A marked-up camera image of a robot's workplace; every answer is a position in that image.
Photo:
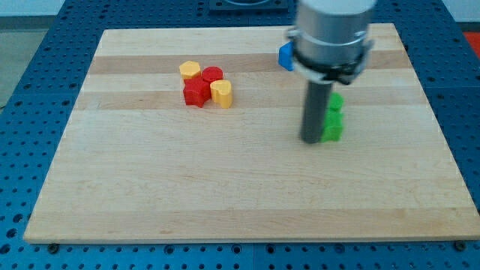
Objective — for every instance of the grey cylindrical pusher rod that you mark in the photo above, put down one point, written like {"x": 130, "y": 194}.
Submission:
{"x": 314, "y": 113}

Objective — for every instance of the green circle block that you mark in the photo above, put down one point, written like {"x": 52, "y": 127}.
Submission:
{"x": 336, "y": 102}

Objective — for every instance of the green star block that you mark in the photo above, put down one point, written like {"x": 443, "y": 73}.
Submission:
{"x": 333, "y": 128}

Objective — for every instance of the red circle block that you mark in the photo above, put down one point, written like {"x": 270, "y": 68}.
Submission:
{"x": 212, "y": 73}

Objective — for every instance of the red star block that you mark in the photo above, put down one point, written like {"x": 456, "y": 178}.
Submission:
{"x": 196, "y": 91}

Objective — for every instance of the blue block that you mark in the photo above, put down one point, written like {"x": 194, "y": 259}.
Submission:
{"x": 285, "y": 56}

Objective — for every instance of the yellow heart block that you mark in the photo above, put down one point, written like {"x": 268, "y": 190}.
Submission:
{"x": 222, "y": 93}

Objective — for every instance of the yellow hexagon block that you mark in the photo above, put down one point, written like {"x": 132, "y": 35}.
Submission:
{"x": 190, "y": 70}

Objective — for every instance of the wooden board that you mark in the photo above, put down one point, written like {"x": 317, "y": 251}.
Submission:
{"x": 136, "y": 165}

